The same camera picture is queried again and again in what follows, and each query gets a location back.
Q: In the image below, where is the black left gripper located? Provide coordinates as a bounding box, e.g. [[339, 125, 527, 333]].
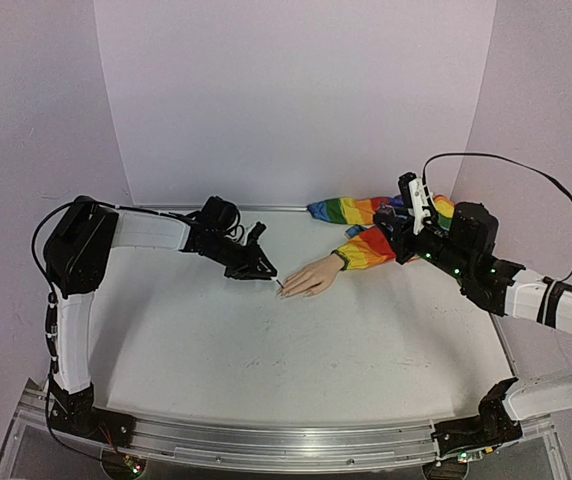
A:
[[202, 233, 280, 281]]

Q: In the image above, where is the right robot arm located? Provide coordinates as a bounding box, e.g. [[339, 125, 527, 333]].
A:
[[374, 202, 572, 421]]

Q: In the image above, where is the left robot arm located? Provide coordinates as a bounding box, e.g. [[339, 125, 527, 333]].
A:
[[38, 196, 278, 395]]

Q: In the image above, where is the rainbow striped jacket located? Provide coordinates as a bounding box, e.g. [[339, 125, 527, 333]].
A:
[[307, 192, 456, 271]]

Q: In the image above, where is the mannequin hand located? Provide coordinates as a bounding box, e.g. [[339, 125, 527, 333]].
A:
[[278, 254, 344, 298]]

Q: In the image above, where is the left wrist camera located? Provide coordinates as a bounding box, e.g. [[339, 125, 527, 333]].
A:
[[246, 222, 266, 245]]

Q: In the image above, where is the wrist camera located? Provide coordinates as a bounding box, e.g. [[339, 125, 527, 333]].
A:
[[246, 222, 266, 245], [398, 172, 438, 235]]

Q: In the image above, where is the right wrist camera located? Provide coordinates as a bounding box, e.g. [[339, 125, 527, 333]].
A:
[[398, 172, 438, 235]]

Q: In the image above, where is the right black cable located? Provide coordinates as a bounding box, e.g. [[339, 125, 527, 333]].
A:
[[421, 152, 572, 284]]

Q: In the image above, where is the black cable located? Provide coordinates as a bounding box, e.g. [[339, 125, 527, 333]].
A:
[[421, 152, 572, 284], [30, 202, 77, 296]]

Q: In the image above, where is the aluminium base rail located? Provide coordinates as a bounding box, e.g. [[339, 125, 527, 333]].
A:
[[14, 386, 566, 476]]

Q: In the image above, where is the left black cable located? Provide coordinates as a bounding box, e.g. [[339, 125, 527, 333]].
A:
[[30, 202, 77, 296]]

